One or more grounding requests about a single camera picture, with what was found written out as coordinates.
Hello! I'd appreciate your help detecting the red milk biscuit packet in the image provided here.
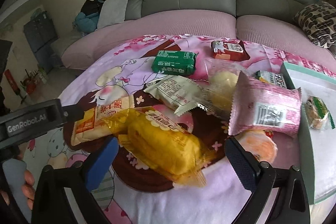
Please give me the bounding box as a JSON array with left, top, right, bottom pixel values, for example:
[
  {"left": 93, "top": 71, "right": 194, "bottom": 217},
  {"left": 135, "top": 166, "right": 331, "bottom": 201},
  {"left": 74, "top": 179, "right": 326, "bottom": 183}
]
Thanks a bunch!
[{"left": 211, "top": 41, "right": 250, "bottom": 61}]

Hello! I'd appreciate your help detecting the orange jelly cup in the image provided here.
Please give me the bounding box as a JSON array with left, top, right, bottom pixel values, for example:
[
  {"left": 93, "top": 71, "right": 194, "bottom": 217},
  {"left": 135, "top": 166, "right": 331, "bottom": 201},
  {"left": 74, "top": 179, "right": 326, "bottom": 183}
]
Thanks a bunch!
[{"left": 235, "top": 130, "right": 278, "bottom": 164}]

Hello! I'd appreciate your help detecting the pink sofa seat cover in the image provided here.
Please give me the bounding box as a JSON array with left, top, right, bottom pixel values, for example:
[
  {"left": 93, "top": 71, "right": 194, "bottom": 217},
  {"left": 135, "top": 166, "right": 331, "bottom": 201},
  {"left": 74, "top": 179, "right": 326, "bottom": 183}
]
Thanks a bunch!
[{"left": 61, "top": 10, "right": 335, "bottom": 71}]

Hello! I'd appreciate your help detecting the yellow bread packet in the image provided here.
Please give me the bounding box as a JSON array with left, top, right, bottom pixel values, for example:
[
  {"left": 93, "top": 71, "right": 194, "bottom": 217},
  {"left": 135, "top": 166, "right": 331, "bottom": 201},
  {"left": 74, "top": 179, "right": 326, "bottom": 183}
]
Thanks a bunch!
[{"left": 103, "top": 106, "right": 215, "bottom": 188}]

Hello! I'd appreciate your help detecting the green bordered clear biscuit packet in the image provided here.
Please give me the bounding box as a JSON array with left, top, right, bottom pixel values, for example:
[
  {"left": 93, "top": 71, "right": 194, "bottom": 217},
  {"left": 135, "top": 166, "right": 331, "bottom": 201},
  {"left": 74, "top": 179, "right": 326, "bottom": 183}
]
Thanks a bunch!
[{"left": 304, "top": 96, "right": 335, "bottom": 131}]

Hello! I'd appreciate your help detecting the clear packet round bun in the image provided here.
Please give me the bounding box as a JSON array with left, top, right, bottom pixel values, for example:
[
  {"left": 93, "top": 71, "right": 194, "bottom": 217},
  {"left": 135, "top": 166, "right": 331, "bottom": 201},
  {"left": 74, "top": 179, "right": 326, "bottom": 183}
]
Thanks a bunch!
[{"left": 195, "top": 59, "right": 250, "bottom": 120}]

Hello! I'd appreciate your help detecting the white tray with green rim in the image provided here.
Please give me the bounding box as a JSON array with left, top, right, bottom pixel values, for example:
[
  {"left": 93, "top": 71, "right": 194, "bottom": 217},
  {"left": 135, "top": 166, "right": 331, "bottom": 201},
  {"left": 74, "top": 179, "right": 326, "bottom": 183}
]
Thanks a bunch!
[{"left": 280, "top": 62, "right": 335, "bottom": 205}]

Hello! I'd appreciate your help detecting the dark cabinet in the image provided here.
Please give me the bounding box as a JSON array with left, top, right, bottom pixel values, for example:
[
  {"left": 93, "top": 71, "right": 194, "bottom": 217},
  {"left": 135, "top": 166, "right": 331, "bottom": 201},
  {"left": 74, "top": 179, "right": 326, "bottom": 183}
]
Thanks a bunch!
[{"left": 23, "top": 11, "right": 59, "bottom": 73}]

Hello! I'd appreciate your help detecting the green white cracker packet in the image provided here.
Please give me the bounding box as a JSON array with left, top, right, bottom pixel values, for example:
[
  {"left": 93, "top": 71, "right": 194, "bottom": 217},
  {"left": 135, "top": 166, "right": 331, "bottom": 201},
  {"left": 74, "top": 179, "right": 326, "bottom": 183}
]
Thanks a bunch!
[{"left": 254, "top": 71, "right": 287, "bottom": 88}]

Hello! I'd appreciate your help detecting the teal bag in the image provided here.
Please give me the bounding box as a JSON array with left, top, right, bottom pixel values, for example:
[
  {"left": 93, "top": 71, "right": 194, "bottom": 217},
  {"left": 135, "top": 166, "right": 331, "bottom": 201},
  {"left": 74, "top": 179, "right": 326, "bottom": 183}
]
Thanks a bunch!
[{"left": 73, "top": 12, "right": 99, "bottom": 34}]

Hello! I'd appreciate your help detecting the pink cartoon blanket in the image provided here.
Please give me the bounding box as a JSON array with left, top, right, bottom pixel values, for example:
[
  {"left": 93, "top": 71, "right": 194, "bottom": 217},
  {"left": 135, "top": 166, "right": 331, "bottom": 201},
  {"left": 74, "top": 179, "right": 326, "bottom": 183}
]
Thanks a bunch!
[{"left": 22, "top": 33, "right": 336, "bottom": 224}]

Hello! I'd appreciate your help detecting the black beige patterned pillow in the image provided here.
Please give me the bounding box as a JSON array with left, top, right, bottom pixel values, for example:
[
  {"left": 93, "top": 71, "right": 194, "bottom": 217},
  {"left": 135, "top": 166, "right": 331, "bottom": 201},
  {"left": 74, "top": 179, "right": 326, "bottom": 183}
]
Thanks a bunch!
[{"left": 293, "top": 2, "right": 335, "bottom": 49}]

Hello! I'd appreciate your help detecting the beige foil snack packet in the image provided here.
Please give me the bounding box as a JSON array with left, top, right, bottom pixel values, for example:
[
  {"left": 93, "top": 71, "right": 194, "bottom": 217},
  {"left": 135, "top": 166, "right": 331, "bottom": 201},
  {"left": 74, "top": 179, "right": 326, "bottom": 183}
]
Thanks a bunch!
[{"left": 144, "top": 76, "right": 202, "bottom": 116}]

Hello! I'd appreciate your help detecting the pink barcode snack packet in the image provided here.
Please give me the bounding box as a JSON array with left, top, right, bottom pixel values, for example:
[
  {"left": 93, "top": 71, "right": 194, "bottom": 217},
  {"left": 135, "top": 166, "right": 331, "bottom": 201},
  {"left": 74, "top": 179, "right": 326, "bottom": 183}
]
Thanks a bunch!
[{"left": 228, "top": 72, "right": 302, "bottom": 137}]

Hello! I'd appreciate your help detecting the orange beige snack packet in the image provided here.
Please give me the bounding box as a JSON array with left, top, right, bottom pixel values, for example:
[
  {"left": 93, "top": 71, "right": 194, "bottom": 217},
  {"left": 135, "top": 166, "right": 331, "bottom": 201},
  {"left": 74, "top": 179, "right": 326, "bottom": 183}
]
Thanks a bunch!
[{"left": 71, "top": 95, "right": 135, "bottom": 146}]

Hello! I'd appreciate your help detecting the left hand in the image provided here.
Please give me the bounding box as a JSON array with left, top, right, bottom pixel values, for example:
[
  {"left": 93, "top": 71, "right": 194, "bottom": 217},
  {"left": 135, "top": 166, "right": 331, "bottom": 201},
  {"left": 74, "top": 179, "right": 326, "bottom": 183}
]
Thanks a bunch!
[{"left": 1, "top": 152, "right": 35, "bottom": 210}]

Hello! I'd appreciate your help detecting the light grey cushion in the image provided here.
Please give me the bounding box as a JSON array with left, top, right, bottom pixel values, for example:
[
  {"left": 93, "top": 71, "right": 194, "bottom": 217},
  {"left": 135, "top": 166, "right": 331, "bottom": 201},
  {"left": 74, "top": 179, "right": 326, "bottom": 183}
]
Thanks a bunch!
[{"left": 97, "top": 0, "right": 128, "bottom": 30}]

